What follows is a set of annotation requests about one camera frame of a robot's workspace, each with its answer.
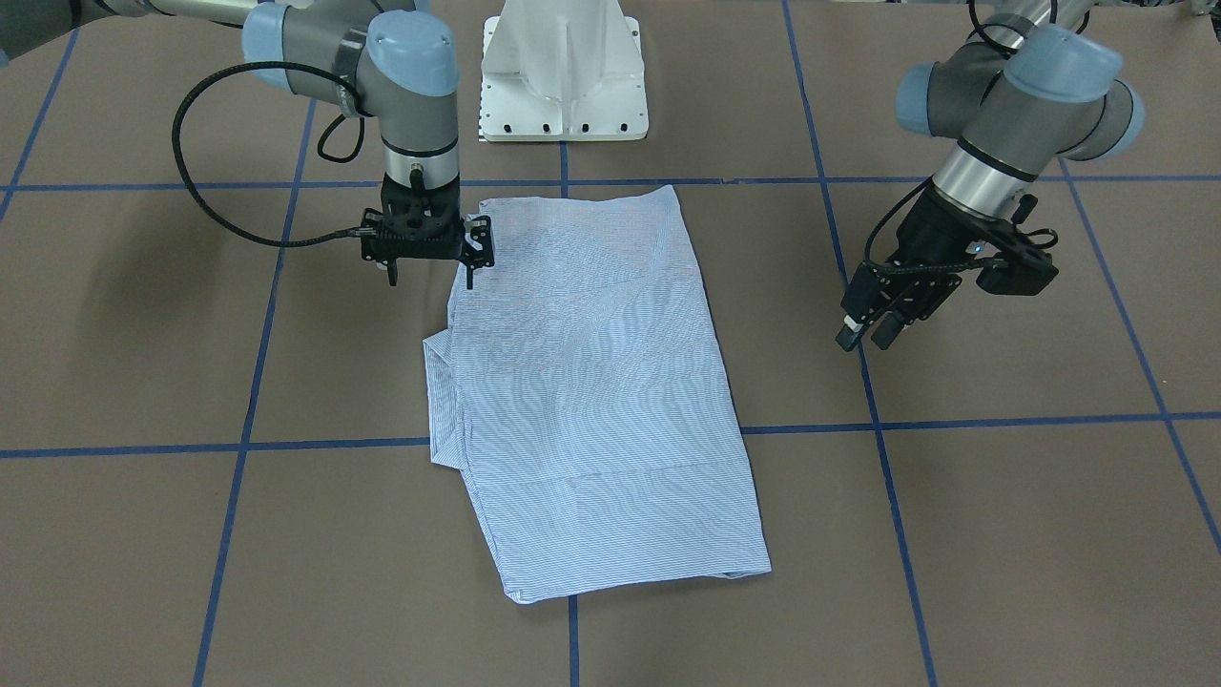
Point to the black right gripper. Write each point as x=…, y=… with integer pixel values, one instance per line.
x=480, y=240

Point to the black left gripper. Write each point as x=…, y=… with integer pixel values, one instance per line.
x=922, y=233

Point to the blue striped button shirt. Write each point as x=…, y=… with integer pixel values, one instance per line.
x=578, y=388

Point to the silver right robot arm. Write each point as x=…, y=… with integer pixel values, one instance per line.
x=389, y=61

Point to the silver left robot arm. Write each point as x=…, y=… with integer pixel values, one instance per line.
x=1024, y=89

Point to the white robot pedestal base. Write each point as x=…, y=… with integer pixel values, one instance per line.
x=563, y=71

